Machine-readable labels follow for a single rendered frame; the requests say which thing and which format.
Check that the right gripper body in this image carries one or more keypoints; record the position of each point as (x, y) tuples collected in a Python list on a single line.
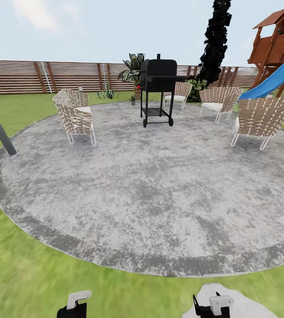
[(205, 312)]

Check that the garden chair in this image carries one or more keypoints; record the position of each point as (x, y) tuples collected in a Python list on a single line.
[(76, 119), (220, 99), (260, 117), (182, 90)]

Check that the charcoal grill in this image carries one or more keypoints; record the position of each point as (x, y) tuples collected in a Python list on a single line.
[(159, 75)]

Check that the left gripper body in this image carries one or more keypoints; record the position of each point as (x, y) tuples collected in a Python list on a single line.
[(78, 312)]

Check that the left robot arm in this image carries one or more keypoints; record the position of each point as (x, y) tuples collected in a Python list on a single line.
[(73, 309)]

